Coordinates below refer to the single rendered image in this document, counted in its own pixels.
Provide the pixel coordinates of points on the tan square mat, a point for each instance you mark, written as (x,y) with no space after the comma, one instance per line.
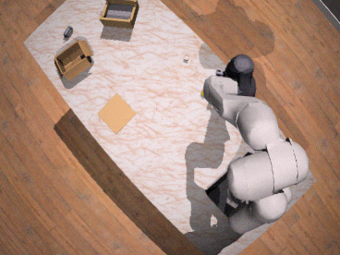
(116,113)

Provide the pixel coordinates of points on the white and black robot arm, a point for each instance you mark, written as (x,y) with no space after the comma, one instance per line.
(279,165)

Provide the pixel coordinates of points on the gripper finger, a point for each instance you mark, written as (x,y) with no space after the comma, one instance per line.
(219,73)

